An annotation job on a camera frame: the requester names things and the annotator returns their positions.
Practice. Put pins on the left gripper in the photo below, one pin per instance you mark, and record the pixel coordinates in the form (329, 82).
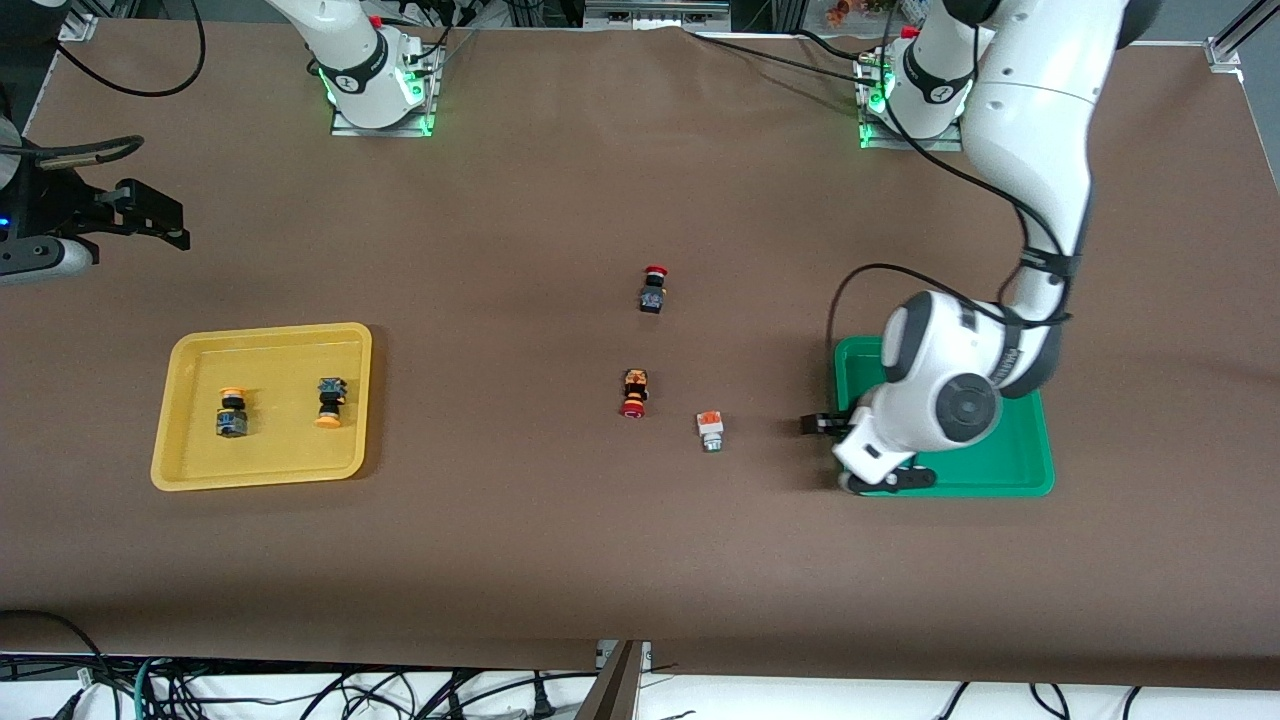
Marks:
(829, 425)

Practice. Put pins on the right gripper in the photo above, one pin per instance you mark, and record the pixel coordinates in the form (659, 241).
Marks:
(62, 204)

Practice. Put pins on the white-orange switch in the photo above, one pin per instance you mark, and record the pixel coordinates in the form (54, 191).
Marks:
(710, 428)

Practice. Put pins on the yellow push button black body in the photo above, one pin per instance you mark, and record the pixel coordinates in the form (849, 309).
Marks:
(232, 422)
(330, 400)

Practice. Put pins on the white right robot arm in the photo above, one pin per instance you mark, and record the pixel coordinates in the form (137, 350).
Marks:
(350, 60)

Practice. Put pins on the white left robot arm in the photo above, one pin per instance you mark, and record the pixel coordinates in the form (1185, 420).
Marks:
(1040, 120)

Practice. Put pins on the green plastic tray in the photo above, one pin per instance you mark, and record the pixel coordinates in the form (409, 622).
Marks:
(1010, 460)

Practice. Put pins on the red push button orange contacts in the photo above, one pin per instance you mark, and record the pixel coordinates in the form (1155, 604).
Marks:
(634, 385)

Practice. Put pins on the red push button black body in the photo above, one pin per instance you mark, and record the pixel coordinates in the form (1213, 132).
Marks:
(652, 298)

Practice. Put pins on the yellow plastic tray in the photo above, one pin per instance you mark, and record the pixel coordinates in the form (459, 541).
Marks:
(280, 450)

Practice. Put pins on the orange pink background objects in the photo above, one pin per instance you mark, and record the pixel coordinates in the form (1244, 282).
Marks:
(845, 10)

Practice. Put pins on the silver metal box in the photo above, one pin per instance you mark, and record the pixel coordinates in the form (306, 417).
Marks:
(655, 15)

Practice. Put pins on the aluminium frame profile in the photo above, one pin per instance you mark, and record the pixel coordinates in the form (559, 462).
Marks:
(1225, 50)
(80, 25)

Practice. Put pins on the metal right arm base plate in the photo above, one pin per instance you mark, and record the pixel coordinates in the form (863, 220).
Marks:
(345, 130)

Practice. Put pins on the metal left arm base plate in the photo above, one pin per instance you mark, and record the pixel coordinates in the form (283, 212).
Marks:
(880, 143)

